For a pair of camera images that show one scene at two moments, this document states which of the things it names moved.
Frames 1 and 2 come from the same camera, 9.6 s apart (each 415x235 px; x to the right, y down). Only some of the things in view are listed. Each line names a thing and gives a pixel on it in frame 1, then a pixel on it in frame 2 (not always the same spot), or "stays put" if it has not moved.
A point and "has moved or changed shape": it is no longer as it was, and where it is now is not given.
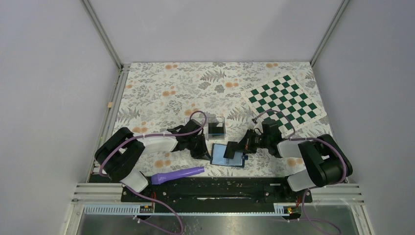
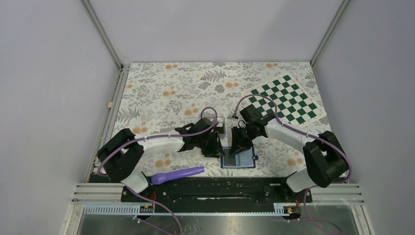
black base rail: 219,190 stays put
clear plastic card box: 214,128 stays put
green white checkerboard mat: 283,95 stays put
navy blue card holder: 217,154 has moved or changed shape
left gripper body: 193,141 → 209,145
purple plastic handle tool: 160,178 stays put
